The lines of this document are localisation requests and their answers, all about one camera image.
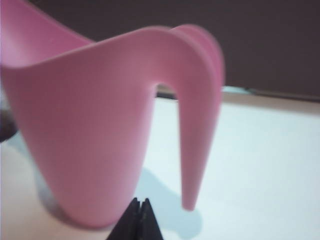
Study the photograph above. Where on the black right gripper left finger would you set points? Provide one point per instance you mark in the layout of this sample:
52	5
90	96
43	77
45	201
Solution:
126	222

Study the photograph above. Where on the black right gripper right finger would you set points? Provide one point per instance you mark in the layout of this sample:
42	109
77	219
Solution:
148	222

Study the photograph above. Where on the pink plastic watering can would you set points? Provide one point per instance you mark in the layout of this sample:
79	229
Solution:
87	125

